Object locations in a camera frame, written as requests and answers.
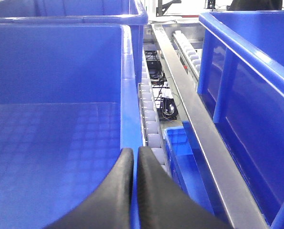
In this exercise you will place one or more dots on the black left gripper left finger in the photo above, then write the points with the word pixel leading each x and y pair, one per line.
pixel 108 207

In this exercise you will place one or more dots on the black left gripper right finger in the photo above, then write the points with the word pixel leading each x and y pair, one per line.
pixel 161 202

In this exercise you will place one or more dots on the white roller track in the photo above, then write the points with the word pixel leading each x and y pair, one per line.
pixel 187 52
pixel 150 124

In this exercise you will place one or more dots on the large blue plastic bin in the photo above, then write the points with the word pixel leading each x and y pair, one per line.
pixel 68 106

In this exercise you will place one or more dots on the steel divider rail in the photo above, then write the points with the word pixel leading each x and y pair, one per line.
pixel 240 207

